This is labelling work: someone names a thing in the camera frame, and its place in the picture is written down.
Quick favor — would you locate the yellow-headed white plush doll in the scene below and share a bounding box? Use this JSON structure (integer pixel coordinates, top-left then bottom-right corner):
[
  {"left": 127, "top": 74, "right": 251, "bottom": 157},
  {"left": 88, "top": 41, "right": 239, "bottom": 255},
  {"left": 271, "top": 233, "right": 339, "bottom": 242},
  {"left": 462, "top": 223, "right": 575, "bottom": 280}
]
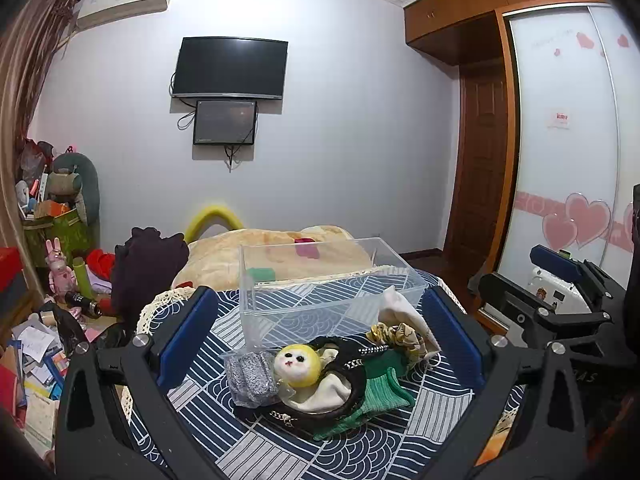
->
[{"left": 272, "top": 342, "right": 352, "bottom": 413}]

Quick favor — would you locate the dark purple cloth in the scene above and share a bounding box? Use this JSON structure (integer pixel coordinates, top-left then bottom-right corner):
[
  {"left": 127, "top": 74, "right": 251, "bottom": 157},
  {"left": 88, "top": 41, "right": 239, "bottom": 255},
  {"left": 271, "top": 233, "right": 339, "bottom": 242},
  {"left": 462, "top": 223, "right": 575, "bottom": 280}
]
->
[{"left": 110, "top": 227, "right": 190, "bottom": 319}]

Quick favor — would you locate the silver glitter pouch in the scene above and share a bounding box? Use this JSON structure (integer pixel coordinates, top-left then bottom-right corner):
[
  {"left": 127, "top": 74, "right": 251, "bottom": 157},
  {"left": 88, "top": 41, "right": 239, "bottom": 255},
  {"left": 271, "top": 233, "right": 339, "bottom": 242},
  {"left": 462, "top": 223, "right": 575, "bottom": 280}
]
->
[{"left": 220, "top": 350, "right": 281, "bottom": 409}]

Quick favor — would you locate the wooden overhead cabinet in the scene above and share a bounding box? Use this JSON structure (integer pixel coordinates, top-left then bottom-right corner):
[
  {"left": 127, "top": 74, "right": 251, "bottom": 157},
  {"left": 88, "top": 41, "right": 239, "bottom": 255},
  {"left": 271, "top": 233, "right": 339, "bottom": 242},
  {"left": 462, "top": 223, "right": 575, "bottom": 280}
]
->
[{"left": 402, "top": 0, "right": 622, "bottom": 67}]

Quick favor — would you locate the red cloth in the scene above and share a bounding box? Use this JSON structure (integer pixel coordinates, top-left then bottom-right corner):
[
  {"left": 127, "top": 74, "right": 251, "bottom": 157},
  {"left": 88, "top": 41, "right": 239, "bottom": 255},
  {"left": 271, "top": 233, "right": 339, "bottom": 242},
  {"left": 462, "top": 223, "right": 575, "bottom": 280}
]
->
[{"left": 86, "top": 249, "right": 119, "bottom": 282}]

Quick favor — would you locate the small black wall monitor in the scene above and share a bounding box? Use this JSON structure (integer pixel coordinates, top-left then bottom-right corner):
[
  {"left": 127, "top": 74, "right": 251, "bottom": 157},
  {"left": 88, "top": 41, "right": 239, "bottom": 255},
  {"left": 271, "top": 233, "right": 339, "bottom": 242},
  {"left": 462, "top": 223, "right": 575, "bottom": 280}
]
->
[{"left": 193, "top": 100, "right": 259, "bottom": 147}]

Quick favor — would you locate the white lace cloth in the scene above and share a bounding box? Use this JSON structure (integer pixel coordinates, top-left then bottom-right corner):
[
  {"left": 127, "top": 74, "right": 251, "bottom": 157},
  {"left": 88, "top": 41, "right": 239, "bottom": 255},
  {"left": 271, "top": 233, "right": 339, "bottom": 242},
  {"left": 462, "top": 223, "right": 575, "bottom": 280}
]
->
[{"left": 119, "top": 287, "right": 202, "bottom": 343}]

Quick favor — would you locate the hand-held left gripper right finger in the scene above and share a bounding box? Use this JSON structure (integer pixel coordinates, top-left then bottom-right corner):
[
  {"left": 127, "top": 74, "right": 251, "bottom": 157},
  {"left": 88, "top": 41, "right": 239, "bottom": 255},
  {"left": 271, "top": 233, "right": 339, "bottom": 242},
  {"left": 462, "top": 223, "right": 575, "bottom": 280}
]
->
[{"left": 422, "top": 286, "right": 589, "bottom": 480}]

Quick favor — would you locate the black studded headband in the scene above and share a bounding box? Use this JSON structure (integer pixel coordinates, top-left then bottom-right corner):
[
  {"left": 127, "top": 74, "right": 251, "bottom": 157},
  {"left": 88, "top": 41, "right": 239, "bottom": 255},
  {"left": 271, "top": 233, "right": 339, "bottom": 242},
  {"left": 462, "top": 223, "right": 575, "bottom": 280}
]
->
[{"left": 235, "top": 336, "right": 396, "bottom": 429}]

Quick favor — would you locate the pile of papers and books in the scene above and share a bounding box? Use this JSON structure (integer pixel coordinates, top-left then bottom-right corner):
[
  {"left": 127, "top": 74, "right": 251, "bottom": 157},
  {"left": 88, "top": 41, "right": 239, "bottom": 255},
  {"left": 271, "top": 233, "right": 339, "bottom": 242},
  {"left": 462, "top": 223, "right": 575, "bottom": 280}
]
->
[{"left": 0, "top": 310, "right": 77, "bottom": 458}]

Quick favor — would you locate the brown wooden door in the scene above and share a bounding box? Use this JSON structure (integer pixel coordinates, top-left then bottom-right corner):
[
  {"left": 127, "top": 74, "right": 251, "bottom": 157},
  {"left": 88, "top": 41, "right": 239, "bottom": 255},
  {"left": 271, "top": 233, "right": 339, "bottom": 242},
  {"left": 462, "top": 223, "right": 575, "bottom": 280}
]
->
[{"left": 442, "top": 57, "right": 517, "bottom": 262}]

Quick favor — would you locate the gold patterned scrunchie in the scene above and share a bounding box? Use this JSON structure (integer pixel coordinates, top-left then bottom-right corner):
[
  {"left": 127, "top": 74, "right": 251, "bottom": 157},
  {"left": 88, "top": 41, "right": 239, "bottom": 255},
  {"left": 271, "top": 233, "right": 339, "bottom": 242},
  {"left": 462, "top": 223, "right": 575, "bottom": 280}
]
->
[{"left": 367, "top": 322, "right": 431, "bottom": 362}]

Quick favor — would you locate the green storage box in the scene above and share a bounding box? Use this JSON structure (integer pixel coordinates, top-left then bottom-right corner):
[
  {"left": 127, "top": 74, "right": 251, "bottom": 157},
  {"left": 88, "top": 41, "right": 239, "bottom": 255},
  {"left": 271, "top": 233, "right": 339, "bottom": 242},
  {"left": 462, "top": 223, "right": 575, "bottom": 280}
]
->
[{"left": 22, "top": 207, "right": 94, "bottom": 262}]

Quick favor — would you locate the yellow curved cushion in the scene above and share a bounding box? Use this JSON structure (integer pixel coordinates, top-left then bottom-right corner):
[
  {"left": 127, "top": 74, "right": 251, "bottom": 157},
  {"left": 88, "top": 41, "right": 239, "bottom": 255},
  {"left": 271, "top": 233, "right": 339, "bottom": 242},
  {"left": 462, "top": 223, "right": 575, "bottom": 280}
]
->
[{"left": 184, "top": 205, "right": 246, "bottom": 244}]

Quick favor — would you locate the black cylindrical bottle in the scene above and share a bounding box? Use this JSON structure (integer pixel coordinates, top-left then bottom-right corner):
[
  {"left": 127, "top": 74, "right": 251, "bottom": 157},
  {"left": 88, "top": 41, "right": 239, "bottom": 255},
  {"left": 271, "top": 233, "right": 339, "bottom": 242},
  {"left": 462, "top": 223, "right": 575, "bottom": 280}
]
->
[{"left": 65, "top": 290, "right": 104, "bottom": 319}]

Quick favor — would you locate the pink bunny toy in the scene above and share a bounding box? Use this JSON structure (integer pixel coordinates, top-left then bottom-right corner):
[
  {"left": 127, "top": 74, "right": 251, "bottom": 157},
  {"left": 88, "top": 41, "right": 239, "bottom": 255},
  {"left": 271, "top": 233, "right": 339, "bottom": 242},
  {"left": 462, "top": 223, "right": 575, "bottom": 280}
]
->
[{"left": 44, "top": 237, "right": 76, "bottom": 294}]

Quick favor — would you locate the white air conditioner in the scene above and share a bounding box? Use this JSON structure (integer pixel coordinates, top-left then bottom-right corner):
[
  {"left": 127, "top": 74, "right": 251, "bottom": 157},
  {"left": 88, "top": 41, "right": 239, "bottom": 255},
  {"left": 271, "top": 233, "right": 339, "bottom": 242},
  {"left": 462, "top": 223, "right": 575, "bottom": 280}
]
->
[{"left": 75, "top": 0, "right": 179, "bottom": 32}]

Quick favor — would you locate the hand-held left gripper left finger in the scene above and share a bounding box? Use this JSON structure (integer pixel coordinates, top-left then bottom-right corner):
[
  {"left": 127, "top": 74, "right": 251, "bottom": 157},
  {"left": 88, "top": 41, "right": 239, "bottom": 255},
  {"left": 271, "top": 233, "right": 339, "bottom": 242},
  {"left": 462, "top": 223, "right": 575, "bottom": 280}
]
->
[{"left": 55, "top": 286, "right": 221, "bottom": 480}]

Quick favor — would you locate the clear plastic storage box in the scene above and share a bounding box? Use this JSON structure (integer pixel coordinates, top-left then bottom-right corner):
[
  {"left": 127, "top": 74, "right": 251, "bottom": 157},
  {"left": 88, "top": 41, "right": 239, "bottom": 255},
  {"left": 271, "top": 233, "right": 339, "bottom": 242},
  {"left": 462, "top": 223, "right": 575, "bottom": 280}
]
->
[{"left": 239, "top": 236, "right": 429, "bottom": 352}]

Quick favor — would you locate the light green roll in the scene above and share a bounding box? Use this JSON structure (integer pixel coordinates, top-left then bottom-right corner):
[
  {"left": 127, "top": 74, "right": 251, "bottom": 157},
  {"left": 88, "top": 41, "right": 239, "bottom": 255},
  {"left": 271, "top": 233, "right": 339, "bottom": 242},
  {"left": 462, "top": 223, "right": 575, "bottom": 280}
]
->
[{"left": 72, "top": 257, "right": 95, "bottom": 302}]

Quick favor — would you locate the beige blanket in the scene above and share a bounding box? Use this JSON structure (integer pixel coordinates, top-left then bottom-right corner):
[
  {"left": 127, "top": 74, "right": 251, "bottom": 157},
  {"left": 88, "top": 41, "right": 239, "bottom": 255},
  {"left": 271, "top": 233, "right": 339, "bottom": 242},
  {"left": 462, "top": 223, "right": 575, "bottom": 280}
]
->
[{"left": 172, "top": 225, "right": 382, "bottom": 292}]

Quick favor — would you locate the grey-green plush toy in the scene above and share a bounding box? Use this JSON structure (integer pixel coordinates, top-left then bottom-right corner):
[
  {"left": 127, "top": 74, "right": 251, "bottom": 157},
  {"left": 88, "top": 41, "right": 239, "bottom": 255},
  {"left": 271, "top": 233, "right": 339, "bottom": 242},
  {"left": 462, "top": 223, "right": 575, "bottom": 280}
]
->
[{"left": 49, "top": 147, "right": 101, "bottom": 227}]

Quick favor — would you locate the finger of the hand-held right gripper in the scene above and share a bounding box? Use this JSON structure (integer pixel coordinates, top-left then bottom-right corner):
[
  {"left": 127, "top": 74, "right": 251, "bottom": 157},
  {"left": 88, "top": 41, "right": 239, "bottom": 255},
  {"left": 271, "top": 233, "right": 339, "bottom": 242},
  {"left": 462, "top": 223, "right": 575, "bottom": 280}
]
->
[
  {"left": 530, "top": 245, "right": 584, "bottom": 282},
  {"left": 469, "top": 271, "right": 614, "bottom": 349}
]

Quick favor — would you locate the blue wave-pattern tablecloth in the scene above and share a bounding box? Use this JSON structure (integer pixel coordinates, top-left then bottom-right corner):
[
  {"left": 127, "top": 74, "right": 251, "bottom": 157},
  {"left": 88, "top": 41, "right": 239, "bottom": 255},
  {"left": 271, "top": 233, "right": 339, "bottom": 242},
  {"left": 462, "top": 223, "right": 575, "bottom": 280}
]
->
[{"left": 122, "top": 266, "right": 527, "bottom": 480}]

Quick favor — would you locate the wall-mounted black television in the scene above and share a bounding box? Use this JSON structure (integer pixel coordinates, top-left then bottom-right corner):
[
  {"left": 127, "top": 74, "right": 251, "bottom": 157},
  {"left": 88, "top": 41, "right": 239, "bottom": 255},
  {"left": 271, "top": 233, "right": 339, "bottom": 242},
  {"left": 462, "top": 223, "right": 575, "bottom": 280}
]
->
[{"left": 170, "top": 36, "right": 289, "bottom": 101}]

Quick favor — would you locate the red box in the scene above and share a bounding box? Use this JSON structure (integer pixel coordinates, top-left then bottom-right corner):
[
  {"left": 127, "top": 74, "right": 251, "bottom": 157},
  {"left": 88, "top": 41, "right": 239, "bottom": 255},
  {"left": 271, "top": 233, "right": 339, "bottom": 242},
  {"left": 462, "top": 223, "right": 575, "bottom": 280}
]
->
[{"left": 0, "top": 246, "right": 27, "bottom": 294}]

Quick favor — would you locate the brown striped curtain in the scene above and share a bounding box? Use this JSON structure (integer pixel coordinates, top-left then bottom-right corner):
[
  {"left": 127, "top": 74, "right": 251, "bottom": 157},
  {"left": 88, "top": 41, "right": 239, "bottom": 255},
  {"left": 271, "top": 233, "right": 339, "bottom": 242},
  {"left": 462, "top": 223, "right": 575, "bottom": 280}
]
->
[{"left": 0, "top": 0, "right": 82, "bottom": 293}]

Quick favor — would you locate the green knit sock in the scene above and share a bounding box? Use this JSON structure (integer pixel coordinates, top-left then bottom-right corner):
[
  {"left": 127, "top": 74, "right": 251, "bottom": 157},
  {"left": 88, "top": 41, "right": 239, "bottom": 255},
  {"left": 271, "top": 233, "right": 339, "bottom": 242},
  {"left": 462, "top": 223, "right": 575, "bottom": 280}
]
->
[{"left": 312, "top": 350, "right": 419, "bottom": 442}]

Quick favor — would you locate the white heart-print sliding wardrobe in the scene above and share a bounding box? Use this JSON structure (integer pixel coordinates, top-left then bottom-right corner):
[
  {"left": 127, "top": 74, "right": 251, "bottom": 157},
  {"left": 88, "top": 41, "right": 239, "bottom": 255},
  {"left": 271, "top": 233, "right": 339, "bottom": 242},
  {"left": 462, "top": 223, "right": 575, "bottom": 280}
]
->
[{"left": 495, "top": 4, "right": 640, "bottom": 313}]

